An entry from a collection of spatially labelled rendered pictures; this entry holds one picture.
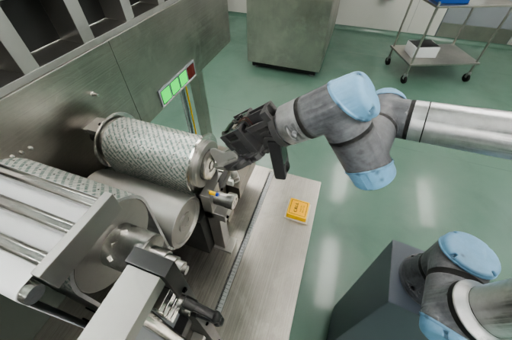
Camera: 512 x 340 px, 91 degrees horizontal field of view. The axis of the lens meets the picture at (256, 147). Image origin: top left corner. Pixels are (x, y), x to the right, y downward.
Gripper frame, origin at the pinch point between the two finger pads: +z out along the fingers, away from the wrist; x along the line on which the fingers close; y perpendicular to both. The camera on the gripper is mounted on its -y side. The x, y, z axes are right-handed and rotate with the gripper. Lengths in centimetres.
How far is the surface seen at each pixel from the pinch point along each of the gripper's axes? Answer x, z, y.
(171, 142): 2.4, 5.7, 10.8
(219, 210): 5.7, 8.0, -10.1
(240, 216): -6.5, 23.5, -28.1
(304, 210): -14.5, 5.8, -39.8
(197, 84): -76, 63, 8
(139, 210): 20.5, -1.0, 9.1
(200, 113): -76, 79, -7
